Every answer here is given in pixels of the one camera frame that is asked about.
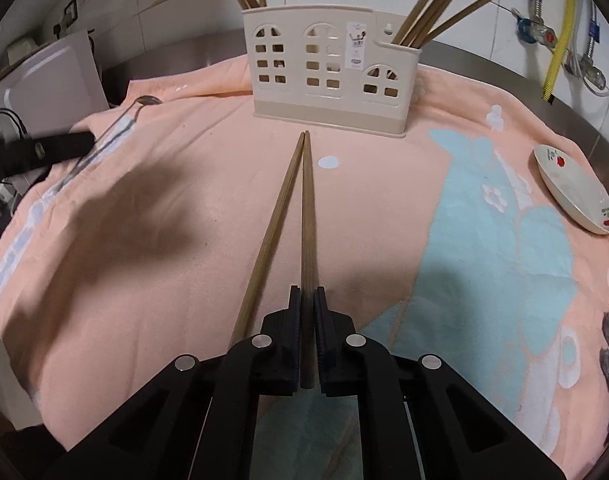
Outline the black wall outlet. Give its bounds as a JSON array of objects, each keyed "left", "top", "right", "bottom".
[{"left": 54, "top": 0, "right": 80, "bottom": 38}]

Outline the stainless steel spoon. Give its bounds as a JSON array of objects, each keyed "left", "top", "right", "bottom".
[
  {"left": 49, "top": 96, "right": 162, "bottom": 196},
  {"left": 79, "top": 105, "right": 140, "bottom": 171}
]

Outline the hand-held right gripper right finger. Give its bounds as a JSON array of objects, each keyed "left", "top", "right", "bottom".
[{"left": 313, "top": 286, "right": 568, "bottom": 480}]

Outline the cream plastic utensil holder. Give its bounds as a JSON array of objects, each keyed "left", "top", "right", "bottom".
[{"left": 242, "top": 5, "right": 420, "bottom": 138}]

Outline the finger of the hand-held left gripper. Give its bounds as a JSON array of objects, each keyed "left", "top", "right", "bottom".
[{"left": 0, "top": 131, "right": 96, "bottom": 175}]

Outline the white bowl with red flowers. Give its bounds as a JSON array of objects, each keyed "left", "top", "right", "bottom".
[{"left": 533, "top": 144, "right": 609, "bottom": 236}]

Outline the metal angle valve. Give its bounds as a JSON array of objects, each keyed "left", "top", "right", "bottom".
[
  {"left": 512, "top": 7, "right": 558, "bottom": 48},
  {"left": 565, "top": 50, "right": 608, "bottom": 88}
]

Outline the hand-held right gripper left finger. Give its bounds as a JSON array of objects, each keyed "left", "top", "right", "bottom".
[{"left": 42, "top": 285, "right": 302, "bottom": 480}]

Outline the white rectangular appliance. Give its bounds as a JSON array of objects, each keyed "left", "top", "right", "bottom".
[{"left": 0, "top": 30, "right": 110, "bottom": 133}]

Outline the yellow gas hose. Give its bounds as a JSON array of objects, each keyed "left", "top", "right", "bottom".
[{"left": 541, "top": 0, "right": 578, "bottom": 106}]

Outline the pink and blue towel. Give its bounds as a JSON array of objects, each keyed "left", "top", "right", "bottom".
[{"left": 0, "top": 52, "right": 609, "bottom": 480}]

